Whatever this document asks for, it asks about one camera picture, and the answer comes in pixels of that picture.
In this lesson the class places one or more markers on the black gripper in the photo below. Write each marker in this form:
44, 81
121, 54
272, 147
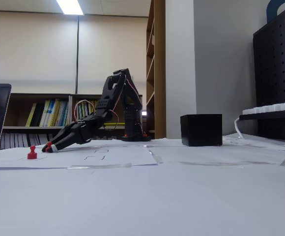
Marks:
71, 134

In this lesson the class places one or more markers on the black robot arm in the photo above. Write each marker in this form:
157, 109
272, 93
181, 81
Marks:
130, 118

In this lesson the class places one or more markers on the black plastic box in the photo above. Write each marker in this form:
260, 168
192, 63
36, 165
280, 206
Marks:
201, 130

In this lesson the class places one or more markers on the yellow blue book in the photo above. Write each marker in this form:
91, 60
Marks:
51, 113

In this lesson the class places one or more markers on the green white binder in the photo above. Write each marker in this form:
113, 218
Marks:
77, 111
81, 111
85, 110

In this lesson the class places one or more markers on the white yellow book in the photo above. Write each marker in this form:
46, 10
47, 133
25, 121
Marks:
44, 114

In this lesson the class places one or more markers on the black book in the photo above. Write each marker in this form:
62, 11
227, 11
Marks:
37, 115

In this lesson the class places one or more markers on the yellow leaning book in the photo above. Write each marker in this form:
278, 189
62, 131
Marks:
31, 115

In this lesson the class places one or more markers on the low wooden bookcase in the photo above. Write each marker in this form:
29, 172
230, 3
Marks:
88, 96
17, 97

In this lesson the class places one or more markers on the paper sheet with drawn squares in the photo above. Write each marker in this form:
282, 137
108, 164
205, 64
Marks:
122, 157

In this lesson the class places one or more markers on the white paper sheet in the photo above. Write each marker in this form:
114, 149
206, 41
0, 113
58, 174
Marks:
206, 155
132, 201
255, 142

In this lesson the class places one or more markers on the ceiling light panel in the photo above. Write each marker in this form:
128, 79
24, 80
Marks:
70, 7

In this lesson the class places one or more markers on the tall wooden bookcase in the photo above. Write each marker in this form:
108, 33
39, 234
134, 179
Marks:
160, 24

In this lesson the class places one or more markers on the black shelf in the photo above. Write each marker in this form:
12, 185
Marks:
267, 116

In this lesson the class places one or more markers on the white power strip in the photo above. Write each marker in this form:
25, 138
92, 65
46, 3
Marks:
275, 107

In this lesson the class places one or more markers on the black pegboard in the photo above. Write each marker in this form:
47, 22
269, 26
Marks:
275, 73

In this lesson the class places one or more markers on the blue curved panel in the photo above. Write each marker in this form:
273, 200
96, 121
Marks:
271, 9

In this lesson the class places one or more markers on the dark vertical wall strip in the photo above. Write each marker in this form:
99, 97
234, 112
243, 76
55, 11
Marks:
77, 54

